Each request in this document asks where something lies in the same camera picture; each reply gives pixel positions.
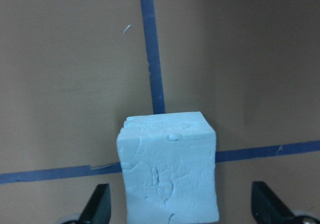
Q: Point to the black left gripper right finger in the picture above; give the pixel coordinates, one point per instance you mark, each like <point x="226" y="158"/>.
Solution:
<point x="266" y="206"/>

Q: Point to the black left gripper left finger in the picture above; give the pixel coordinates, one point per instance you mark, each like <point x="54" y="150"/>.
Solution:
<point x="98" y="208"/>

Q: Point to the light blue foam block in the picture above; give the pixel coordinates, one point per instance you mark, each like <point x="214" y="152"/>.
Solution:
<point x="168" y="168"/>

